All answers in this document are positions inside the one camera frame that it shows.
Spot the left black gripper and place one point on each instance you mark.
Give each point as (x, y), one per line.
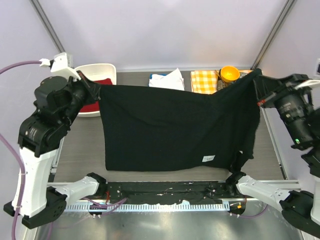
(94, 88)

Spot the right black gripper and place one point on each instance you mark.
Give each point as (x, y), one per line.
(264, 86)

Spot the white plastic tub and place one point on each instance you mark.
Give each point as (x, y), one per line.
(96, 72)

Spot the orange checkered cloth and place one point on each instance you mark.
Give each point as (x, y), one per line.
(204, 81)

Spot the black t shirt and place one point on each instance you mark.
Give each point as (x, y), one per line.
(149, 129)

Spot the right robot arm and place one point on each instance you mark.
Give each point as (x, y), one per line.
(300, 208)

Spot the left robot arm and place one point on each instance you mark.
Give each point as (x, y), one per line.
(39, 139)

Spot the red t shirt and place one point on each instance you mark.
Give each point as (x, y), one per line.
(95, 106)

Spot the orange bowl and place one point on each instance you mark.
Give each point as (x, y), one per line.
(229, 74)

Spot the dark patterned tray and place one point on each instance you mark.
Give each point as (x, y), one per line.
(220, 84)

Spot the blue t shirt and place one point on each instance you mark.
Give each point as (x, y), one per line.
(155, 75)

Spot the white t shirt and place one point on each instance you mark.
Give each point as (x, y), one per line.
(173, 80)

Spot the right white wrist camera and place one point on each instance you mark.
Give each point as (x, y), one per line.
(310, 83)

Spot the slotted cable duct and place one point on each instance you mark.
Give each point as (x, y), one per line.
(185, 206)

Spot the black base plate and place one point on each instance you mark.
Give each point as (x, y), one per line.
(168, 192)

